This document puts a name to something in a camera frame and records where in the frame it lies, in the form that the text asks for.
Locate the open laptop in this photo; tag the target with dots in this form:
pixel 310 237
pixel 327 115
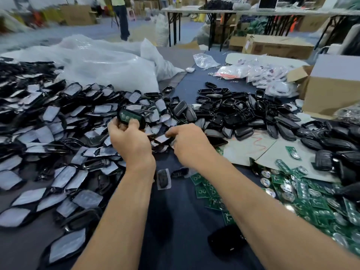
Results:
pixel 268 2

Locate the lone glossy black shell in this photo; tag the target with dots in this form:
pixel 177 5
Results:
pixel 225 240

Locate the pile of shells with pads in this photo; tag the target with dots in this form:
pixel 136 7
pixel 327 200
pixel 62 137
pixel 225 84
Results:
pixel 50 137

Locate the person's right forearm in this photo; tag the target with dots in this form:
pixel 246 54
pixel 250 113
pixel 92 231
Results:
pixel 281 222

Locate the heap of black parts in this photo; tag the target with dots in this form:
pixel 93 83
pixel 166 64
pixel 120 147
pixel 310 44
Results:
pixel 216 4

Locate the pile of assembled black fobs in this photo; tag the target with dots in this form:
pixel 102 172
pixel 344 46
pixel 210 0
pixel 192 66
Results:
pixel 337 146

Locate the person's left forearm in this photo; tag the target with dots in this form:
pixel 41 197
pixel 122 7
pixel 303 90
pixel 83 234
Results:
pixel 115 222

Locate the black rubber button pad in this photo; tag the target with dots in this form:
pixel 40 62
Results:
pixel 255 167

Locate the pile of green circuit boards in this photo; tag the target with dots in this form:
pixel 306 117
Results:
pixel 315 205

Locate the clear bag with red label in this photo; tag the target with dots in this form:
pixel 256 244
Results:
pixel 232 71

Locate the large open cardboard box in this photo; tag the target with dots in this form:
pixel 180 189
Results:
pixel 332 92

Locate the small white object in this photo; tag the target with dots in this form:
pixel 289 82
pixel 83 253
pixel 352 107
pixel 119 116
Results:
pixel 190 69

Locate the white sack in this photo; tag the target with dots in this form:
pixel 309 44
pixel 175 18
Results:
pixel 161 29

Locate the person's left hand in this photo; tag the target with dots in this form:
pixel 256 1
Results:
pixel 132 146

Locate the black metal table frame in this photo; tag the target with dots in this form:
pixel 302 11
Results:
pixel 180 25

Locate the small black button strip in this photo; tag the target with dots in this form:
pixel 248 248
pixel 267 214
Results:
pixel 180 172

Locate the tan cardboard box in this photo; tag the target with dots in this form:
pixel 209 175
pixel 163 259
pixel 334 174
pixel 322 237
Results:
pixel 76 14

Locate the heap of clear parts bags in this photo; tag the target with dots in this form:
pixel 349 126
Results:
pixel 270 76

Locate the small crumpled clear plastic bag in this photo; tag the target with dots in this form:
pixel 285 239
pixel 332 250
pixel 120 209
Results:
pixel 206 60

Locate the pile of black shell halves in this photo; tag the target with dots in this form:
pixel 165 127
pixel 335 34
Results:
pixel 242 112

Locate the brown cardboard box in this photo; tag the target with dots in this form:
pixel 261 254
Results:
pixel 278 46

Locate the pink plastic stool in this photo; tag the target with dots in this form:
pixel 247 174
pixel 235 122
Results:
pixel 131 14

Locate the large white plastic bag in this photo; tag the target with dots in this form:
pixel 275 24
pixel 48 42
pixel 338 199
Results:
pixel 95 61

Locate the long white table top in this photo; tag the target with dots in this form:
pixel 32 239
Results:
pixel 292 12

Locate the person's right hand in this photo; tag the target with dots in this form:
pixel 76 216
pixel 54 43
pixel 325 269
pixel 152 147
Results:
pixel 191 146

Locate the clear bag of metal parts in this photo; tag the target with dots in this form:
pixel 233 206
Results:
pixel 350 114

